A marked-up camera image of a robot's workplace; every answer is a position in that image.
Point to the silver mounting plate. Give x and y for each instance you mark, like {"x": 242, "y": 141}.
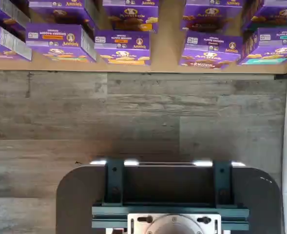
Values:
{"x": 138, "y": 230}

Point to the dark robot base cart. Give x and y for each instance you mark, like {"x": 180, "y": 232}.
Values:
{"x": 77, "y": 195}

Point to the teal metal mounting frame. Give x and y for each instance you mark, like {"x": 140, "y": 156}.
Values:
{"x": 114, "y": 182}

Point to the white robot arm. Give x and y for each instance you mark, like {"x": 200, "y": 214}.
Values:
{"x": 175, "y": 226}

